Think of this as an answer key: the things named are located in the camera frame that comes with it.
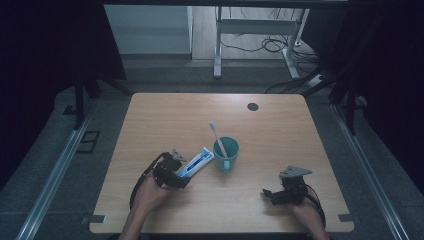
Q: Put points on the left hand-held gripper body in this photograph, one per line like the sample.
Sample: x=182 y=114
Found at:
x=166 y=171

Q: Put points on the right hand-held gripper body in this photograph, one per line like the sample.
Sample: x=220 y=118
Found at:
x=293 y=190

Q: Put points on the blue white toothpaste tube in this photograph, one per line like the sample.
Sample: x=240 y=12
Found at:
x=196 y=161

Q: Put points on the teal cup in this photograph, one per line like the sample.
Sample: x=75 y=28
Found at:
x=226 y=163

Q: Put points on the pink toothbrush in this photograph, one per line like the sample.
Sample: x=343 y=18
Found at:
x=217 y=135

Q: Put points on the person's right hand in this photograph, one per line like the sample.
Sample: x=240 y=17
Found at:
x=306 y=215

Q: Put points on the person's left hand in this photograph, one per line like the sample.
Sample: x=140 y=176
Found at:
x=150 y=196

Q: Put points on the dark round table grommet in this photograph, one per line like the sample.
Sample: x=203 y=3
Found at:
x=252 y=106

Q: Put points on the black metal stand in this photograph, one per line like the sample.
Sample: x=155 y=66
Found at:
x=350 y=106
x=79 y=103

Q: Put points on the white power strip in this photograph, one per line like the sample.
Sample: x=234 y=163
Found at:
x=316 y=80

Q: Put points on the white cabinet panel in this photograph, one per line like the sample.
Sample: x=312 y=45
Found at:
x=146 y=30

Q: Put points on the dark curtain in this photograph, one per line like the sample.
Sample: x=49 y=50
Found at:
x=43 y=50
x=390 y=66

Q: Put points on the metal floor rail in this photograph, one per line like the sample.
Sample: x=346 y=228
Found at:
x=56 y=173
x=366 y=173

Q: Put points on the white desk frame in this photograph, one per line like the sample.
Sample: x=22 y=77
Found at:
x=218 y=43

